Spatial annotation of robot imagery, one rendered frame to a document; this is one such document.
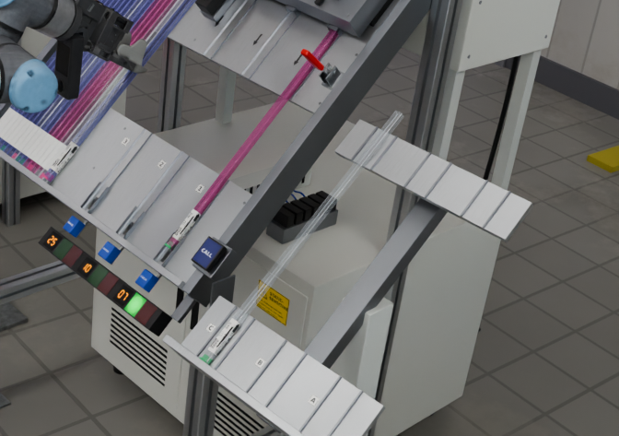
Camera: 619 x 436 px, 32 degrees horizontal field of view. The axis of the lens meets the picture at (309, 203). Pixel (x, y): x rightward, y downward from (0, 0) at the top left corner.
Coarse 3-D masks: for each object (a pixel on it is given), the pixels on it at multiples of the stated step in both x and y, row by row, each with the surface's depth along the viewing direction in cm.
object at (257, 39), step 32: (256, 0) 208; (192, 32) 211; (224, 32) 207; (256, 32) 204; (288, 32) 200; (320, 32) 197; (224, 64) 204; (256, 64) 200; (288, 64) 197; (320, 96) 190
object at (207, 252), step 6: (210, 240) 180; (204, 246) 180; (210, 246) 179; (216, 246) 179; (198, 252) 180; (204, 252) 179; (210, 252) 179; (216, 252) 178; (198, 258) 179; (204, 258) 179; (210, 258) 178; (204, 264) 178
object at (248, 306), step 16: (400, 112) 175; (384, 128) 174; (368, 160) 173; (352, 176) 172; (336, 192) 171; (320, 208) 171; (304, 240) 169; (288, 256) 168; (272, 272) 168; (256, 288) 167; (256, 304) 167; (240, 320) 165; (208, 352) 164
